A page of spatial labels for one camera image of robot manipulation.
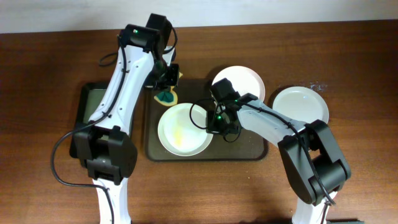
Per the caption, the green and yellow sponge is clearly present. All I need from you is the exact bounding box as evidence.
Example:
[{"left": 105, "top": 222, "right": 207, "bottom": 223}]
[{"left": 154, "top": 72, "right": 183, "bottom": 107}]

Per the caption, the white plate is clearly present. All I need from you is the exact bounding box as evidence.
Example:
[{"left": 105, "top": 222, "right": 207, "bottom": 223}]
[
  {"left": 272, "top": 86, "right": 330, "bottom": 123},
  {"left": 212, "top": 66, "right": 266, "bottom": 101},
  {"left": 157, "top": 103, "right": 213, "bottom": 157}
]

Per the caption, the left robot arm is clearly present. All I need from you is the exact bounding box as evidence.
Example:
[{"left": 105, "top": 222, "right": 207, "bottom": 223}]
[{"left": 73, "top": 23, "right": 180, "bottom": 223}]

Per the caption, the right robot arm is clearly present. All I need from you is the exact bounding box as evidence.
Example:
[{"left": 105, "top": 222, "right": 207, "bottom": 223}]
[{"left": 206, "top": 92, "right": 351, "bottom": 223}]

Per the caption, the brown plastic serving tray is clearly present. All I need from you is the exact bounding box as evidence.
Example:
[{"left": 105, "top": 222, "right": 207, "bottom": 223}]
[{"left": 144, "top": 79, "right": 268, "bottom": 162}]

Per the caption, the small black sponge tray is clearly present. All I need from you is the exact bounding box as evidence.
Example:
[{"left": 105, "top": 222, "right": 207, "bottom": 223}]
[{"left": 68, "top": 82, "right": 137, "bottom": 159}]

